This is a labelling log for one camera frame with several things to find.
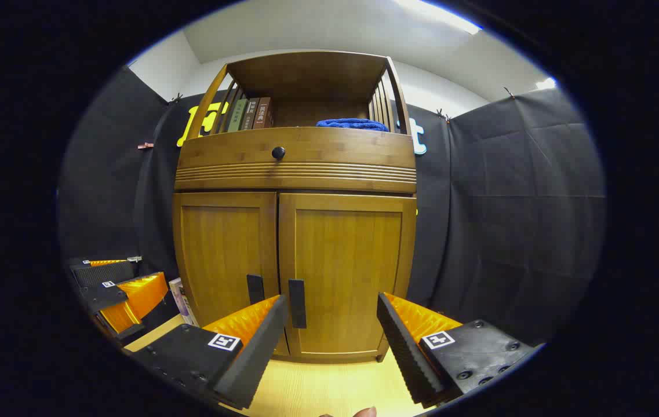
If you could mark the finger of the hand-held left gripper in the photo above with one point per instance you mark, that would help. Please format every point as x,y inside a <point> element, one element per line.
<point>144,295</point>
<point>103,275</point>

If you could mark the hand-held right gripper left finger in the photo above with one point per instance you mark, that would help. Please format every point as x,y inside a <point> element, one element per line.
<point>257,359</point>

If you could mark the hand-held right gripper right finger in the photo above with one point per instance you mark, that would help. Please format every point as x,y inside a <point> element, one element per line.
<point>401,353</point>

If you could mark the wooden shoe cabinet door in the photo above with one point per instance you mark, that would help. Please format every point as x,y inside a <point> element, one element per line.
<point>346,260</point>
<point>225,249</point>

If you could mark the wooden double-door shoe cabinet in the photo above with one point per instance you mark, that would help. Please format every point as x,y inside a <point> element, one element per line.
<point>306,72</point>

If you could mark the white paperback book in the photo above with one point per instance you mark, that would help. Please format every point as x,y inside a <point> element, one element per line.
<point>181,301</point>

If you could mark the red clip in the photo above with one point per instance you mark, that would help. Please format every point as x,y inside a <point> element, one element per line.
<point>145,145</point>

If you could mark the black backdrop cloth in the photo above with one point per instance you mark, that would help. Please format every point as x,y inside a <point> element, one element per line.
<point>509,202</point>

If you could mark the small black clip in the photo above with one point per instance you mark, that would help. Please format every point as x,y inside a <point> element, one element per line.
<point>443,114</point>
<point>509,92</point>
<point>175,98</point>

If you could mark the black round drawer knob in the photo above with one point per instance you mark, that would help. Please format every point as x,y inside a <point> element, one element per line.
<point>278,153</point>

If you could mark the green book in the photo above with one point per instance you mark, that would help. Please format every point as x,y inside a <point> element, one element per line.
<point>237,114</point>

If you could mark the dark brown book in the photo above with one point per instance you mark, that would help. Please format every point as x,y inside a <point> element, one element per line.
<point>251,113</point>

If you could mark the reddish brown book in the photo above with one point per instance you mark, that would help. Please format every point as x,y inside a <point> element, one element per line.
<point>264,113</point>

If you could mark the wooden ribbed drawer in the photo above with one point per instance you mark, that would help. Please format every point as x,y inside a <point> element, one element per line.
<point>335,145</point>

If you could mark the blue towel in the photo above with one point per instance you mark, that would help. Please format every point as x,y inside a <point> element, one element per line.
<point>352,124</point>

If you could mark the small ceiling light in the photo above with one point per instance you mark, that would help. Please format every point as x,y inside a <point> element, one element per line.
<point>546,83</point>

